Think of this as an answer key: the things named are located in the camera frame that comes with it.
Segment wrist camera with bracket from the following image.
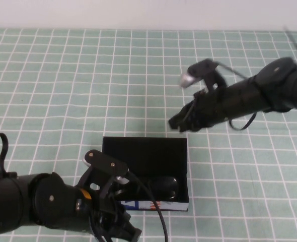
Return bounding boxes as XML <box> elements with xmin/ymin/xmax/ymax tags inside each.
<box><xmin>84</xmin><ymin>149</ymin><xmax>130</xmax><ymax>189</ymax></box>
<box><xmin>179</xmin><ymin>58</ymin><xmax>227</xmax><ymax>92</ymax></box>

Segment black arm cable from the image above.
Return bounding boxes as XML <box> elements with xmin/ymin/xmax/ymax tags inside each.
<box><xmin>125</xmin><ymin>171</ymin><xmax>169</xmax><ymax>242</ymax></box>
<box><xmin>228</xmin><ymin>112</ymin><xmax>258</xmax><ymax>131</ymax></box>

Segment green white checked tablecloth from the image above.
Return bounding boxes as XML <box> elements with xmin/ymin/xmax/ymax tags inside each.
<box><xmin>0</xmin><ymin>27</ymin><xmax>297</xmax><ymax>242</ymax></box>

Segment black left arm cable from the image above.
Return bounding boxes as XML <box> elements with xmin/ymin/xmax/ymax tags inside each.
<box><xmin>125</xmin><ymin>171</ymin><xmax>169</xmax><ymax>242</ymax></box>

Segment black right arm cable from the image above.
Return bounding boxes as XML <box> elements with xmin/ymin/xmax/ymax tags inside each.
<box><xmin>228</xmin><ymin>112</ymin><xmax>258</xmax><ymax>131</ymax></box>

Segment black frame glasses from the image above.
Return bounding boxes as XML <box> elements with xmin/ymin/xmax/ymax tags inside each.
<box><xmin>113</xmin><ymin>176</ymin><xmax>179</xmax><ymax>201</ymax></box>

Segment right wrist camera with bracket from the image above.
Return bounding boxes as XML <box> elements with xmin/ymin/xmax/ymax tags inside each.
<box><xmin>179</xmin><ymin>58</ymin><xmax>227</xmax><ymax>92</ymax></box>

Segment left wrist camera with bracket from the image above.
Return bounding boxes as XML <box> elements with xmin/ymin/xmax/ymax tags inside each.
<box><xmin>84</xmin><ymin>149</ymin><xmax>130</xmax><ymax>189</ymax></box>

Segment black glasses case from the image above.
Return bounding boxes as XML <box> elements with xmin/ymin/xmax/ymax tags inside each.
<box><xmin>102</xmin><ymin>136</ymin><xmax>190</xmax><ymax>212</ymax></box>

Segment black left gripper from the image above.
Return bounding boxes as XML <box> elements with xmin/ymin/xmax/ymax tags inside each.
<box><xmin>74</xmin><ymin>181</ymin><xmax>142</xmax><ymax>241</ymax></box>

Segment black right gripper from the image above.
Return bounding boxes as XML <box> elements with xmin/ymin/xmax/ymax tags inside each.
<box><xmin>168</xmin><ymin>88</ymin><xmax>231</xmax><ymax>133</ymax></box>

